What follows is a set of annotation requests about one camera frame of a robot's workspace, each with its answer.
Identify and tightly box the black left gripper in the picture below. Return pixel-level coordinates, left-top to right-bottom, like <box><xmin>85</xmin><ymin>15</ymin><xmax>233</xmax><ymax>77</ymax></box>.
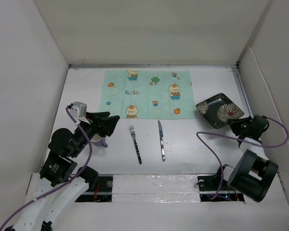
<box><xmin>71</xmin><ymin>111</ymin><xmax>119</xmax><ymax>157</ymax></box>

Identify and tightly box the purple ceramic mug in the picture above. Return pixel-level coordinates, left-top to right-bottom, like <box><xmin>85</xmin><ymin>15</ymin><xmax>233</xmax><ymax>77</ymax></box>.
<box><xmin>91</xmin><ymin>134</ymin><xmax>108</xmax><ymax>148</ymax></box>

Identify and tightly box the dark floral rectangular plate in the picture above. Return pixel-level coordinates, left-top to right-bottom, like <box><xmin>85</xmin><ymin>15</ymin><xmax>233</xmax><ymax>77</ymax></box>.
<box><xmin>196</xmin><ymin>93</ymin><xmax>244</xmax><ymax>129</ymax></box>

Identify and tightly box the green cartoon print cloth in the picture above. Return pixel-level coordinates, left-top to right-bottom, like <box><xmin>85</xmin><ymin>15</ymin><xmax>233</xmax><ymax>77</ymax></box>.
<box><xmin>100</xmin><ymin>70</ymin><xmax>196</xmax><ymax>119</ymax></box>

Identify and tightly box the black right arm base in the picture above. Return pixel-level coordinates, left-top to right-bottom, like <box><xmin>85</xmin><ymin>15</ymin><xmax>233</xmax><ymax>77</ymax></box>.
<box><xmin>197</xmin><ymin>165</ymin><xmax>245</xmax><ymax>203</ymax></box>

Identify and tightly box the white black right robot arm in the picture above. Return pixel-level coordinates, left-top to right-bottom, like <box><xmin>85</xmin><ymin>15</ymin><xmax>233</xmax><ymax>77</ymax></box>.
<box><xmin>213</xmin><ymin>115</ymin><xmax>278</xmax><ymax>202</ymax></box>

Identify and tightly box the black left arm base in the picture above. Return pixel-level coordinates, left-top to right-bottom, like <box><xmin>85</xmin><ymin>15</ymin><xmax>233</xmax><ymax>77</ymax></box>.
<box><xmin>75</xmin><ymin>175</ymin><xmax>113</xmax><ymax>203</ymax></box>

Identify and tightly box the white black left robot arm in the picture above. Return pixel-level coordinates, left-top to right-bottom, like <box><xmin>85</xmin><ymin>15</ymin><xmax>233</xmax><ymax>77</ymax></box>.
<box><xmin>0</xmin><ymin>106</ymin><xmax>120</xmax><ymax>231</ymax></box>

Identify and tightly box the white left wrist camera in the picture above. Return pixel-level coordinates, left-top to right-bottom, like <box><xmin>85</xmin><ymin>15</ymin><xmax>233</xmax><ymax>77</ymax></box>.
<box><xmin>67</xmin><ymin>102</ymin><xmax>87</xmax><ymax>121</ymax></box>

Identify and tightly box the steel fork patterned handle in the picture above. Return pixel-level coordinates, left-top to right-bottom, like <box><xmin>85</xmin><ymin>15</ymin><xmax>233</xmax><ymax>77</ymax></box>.
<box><xmin>129</xmin><ymin>126</ymin><xmax>142</xmax><ymax>165</ymax></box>

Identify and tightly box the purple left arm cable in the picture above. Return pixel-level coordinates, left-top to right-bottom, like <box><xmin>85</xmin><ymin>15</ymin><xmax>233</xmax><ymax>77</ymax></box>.
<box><xmin>0</xmin><ymin>105</ymin><xmax>92</xmax><ymax>231</ymax></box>

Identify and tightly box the steel knife patterned handle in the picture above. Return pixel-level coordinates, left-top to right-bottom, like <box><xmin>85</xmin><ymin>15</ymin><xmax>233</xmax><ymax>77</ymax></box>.
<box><xmin>158</xmin><ymin>120</ymin><xmax>166</xmax><ymax>162</ymax></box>

